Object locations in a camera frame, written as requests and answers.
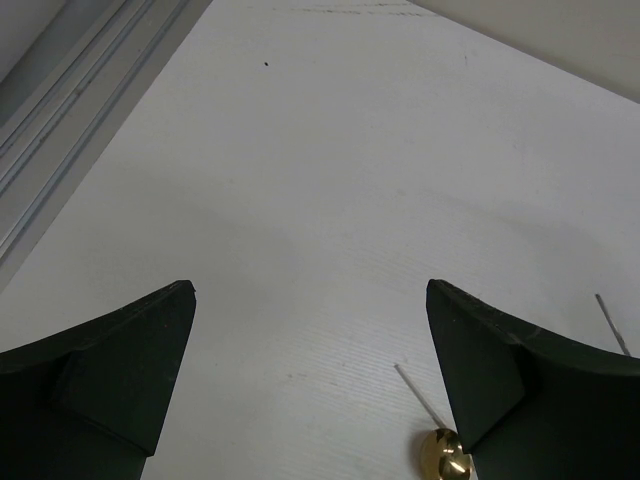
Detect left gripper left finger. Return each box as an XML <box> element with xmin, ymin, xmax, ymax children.
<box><xmin>1</xmin><ymin>280</ymin><xmax>195</xmax><ymax>479</ymax></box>

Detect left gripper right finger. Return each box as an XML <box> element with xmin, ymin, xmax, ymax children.
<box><xmin>426</xmin><ymin>279</ymin><xmax>639</xmax><ymax>480</ymax></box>

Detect gold spoon green handle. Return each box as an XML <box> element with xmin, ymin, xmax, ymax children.
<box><xmin>418</xmin><ymin>428</ymin><xmax>473</xmax><ymax>480</ymax></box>

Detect thin white chopstick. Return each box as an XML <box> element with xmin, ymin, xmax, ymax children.
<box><xmin>394</xmin><ymin>363</ymin><xmax>446</xmax><ymax>429</ymax></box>

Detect aluminium frame rail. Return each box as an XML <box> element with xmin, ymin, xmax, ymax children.
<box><xmin>1</xmin><ymin>1</ymin><xmax>209</xmax><ymax>285</ymax></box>

